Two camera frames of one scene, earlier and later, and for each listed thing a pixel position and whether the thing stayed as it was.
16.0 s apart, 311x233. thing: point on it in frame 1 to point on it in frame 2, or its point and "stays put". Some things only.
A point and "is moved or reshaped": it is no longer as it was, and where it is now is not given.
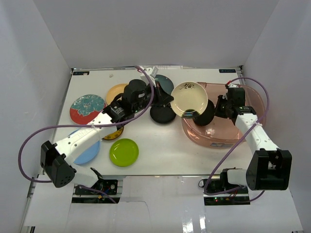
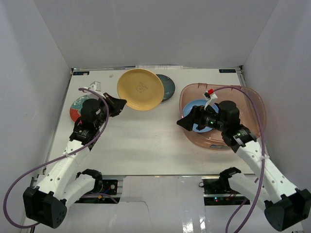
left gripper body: (160, 96) to (108, 104)
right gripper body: (222, 106) to (212, 120)
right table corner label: (227, 70) stays put
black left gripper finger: (161, 97) to (115, 105)
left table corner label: (80, 73) stays put
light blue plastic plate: (90, 155) to (188, 108)
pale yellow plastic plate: (113, 91) is moved or reshaped
